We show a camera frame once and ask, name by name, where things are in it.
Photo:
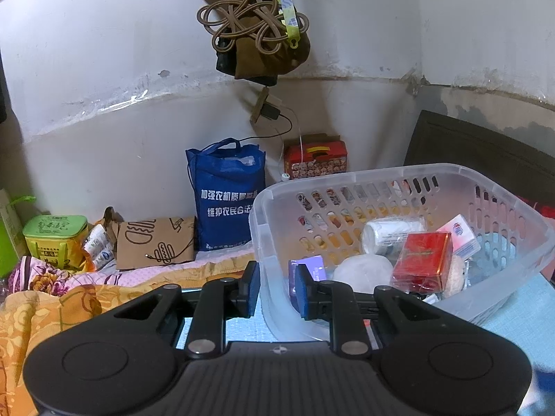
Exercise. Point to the purple floral blanket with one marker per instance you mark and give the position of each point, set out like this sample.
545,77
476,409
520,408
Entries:
39,275

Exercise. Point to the white paper roll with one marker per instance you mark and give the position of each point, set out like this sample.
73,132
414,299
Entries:
390,234

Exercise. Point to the light blue mat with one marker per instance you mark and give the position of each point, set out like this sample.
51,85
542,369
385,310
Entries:
511,312

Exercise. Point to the clear plastic basket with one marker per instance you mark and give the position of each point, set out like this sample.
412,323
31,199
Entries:
273,234

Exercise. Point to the beige round pad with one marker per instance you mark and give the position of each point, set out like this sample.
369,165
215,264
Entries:
456,275

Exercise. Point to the green lidded box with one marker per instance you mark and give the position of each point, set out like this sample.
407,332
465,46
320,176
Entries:
54,236

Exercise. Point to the orange snack packet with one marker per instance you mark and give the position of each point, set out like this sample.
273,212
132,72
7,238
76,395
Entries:
88,262

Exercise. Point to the white blue snack packet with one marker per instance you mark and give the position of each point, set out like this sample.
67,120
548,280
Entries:
96,237
104,255

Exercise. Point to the red cloth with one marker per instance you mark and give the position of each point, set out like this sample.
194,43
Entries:
537,208

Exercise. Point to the red printed gift box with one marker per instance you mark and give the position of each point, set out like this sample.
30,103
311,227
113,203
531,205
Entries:
316,162

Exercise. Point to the orange floral blanket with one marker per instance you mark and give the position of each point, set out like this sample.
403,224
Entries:
39,325

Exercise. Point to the dark wooden board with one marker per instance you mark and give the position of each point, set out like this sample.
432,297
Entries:
477,147

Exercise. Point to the white tissue packet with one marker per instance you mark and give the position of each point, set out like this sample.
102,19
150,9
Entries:
462,236

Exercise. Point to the purple box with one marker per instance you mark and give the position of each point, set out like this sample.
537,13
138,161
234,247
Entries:
314,266

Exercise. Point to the brown paper bag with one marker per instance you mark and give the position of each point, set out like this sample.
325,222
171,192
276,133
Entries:
147,242

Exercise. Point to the white round bundle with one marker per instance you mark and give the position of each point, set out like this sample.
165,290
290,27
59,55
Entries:
364,273

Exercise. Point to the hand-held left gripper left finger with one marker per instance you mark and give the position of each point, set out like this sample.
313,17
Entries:
253,288

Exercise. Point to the blue tote bag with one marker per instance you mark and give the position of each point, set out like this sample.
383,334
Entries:
225,199

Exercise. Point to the black pouch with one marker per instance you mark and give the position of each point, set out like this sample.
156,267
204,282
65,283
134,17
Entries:
224,60

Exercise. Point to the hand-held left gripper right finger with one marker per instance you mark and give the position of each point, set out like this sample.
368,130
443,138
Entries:
301,292

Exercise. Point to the brown hanging bag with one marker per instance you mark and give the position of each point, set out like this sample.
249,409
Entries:
264,63

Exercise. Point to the black charger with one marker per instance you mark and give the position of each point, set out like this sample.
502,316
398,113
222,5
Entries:
271,110

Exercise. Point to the green paper bag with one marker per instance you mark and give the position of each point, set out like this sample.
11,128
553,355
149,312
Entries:
8,225

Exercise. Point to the dark cloth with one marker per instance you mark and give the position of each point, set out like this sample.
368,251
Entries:
2,95

